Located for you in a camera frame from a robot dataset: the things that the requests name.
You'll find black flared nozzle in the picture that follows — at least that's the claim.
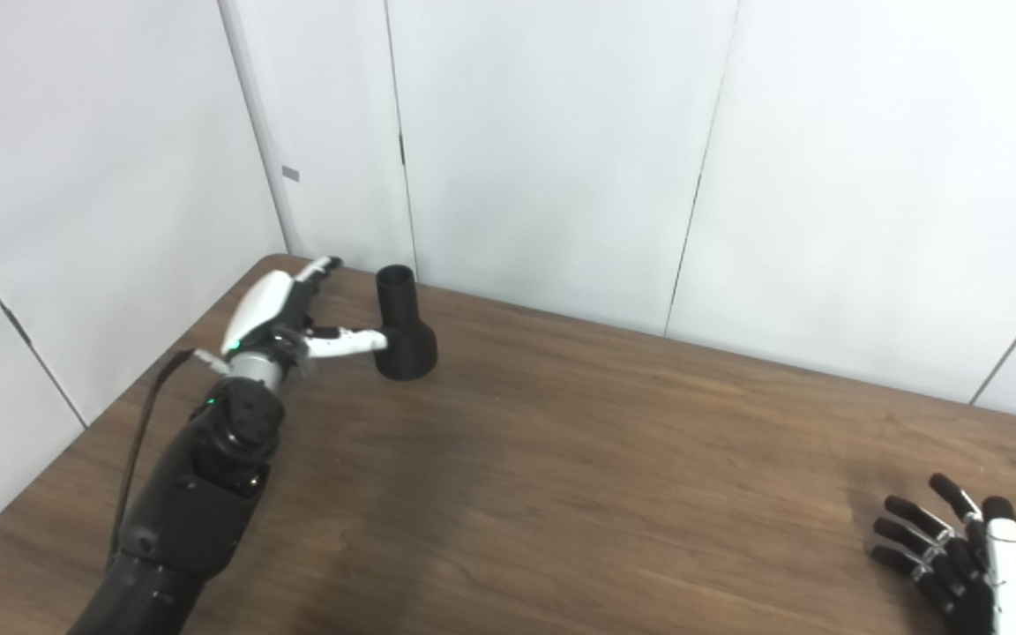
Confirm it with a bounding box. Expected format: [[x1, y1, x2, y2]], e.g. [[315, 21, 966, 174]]
[[375, 265, 438, 382]]

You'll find white and black right hand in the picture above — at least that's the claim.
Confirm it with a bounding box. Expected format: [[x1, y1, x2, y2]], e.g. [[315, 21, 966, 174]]
[[870, 473, 1016, 635]]

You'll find white and black left hand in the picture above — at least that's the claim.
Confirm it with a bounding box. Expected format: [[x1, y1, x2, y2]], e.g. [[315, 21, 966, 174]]
[[220, 256, 390, 371]]

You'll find white wall trim strip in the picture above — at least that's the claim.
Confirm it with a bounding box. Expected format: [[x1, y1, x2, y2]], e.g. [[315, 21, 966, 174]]
[[217, 0, 308, 261]]

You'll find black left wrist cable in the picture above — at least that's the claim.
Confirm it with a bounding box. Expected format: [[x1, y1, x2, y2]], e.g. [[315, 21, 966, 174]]
[[107, 348, 231, 567]]

